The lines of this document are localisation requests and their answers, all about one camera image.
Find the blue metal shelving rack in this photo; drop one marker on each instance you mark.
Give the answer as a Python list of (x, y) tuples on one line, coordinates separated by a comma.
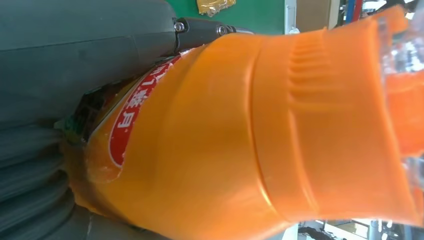
[(348, 8)]

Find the red metal post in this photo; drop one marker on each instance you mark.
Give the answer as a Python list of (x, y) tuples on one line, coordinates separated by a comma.
[(357, 8)]

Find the yellow plastic sheet mat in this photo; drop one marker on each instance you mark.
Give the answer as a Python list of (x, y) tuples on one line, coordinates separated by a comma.
[(215, 6)]

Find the orange detergent bottle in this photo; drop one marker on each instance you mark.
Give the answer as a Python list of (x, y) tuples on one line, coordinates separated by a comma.
[(232, 132)]

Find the brown cardboard box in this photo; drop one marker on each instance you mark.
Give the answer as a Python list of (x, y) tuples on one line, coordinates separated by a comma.
[(314, 15)]

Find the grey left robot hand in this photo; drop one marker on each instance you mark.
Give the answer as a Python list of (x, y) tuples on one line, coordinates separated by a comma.
[(82, 49)]

